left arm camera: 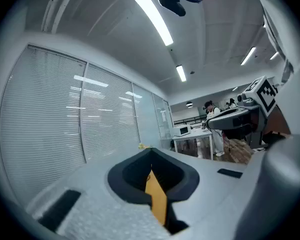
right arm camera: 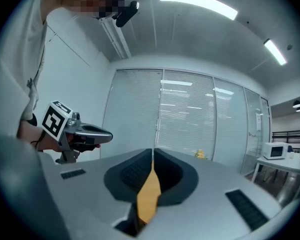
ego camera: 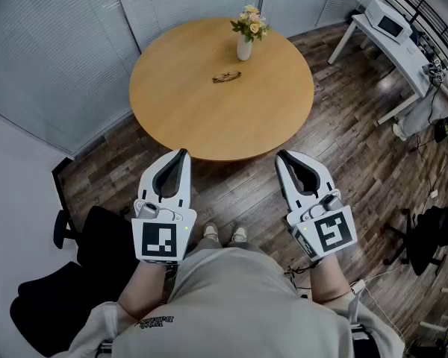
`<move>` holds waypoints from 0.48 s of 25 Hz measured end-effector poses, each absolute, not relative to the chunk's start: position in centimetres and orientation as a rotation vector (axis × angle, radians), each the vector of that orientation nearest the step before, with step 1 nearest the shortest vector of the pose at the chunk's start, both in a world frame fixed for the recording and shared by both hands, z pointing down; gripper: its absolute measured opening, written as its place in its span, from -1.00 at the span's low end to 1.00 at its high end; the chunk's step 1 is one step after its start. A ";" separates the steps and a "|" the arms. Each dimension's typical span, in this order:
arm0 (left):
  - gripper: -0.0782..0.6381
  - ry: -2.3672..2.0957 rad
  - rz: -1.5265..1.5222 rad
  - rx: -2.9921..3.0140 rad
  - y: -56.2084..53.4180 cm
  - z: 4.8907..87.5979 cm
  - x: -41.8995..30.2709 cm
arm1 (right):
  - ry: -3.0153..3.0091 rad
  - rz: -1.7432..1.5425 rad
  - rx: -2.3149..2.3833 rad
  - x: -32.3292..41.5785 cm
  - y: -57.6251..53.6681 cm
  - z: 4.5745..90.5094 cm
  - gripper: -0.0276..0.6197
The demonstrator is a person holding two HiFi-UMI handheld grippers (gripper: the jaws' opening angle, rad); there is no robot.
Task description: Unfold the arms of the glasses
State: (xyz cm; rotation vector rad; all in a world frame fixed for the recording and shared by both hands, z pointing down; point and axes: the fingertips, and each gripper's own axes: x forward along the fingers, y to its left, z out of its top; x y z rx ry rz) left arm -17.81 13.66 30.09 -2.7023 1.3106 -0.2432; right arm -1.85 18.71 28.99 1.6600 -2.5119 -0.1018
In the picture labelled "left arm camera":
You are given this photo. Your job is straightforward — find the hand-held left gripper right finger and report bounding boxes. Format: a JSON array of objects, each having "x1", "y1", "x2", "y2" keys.
[{"x1": 151, "y1": 147, "x2": 260, "y2": 240}]

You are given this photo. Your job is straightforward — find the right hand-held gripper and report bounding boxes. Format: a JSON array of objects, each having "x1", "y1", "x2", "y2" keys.
[{"x1": 206, "y1": 75, "x2": 279, "y2": 149}]

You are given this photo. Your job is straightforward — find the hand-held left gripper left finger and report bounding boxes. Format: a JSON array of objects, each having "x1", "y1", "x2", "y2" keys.
[{"x1": 26, "y1": 147, "x2": 171, "y2": 240}]

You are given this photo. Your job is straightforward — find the black metal railing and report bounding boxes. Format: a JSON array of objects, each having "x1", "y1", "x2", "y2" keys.
[{"x1": 173, "y1": 114, "x2": 208, "y2": 129}]

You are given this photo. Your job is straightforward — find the white desk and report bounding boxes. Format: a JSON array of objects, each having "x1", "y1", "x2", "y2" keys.
[{"x1": 171, "y1": 128, "x2": 214, "y2": 161}]

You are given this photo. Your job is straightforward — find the white microwave oven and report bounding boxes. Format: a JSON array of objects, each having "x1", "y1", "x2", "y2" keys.
[{"x1": 173, "y1": 124, "x2": 192, "y2": 138}]

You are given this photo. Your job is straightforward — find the glass partition panel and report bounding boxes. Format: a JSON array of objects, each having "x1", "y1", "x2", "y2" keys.
[{"x1": 152, "y1": 93, "x2": 175, "y2": 148}]

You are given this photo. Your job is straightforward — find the black head camera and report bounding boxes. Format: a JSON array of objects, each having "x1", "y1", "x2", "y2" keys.
[{"x1": 156, "y1": 0, "x2": 205, "y2": 17}]

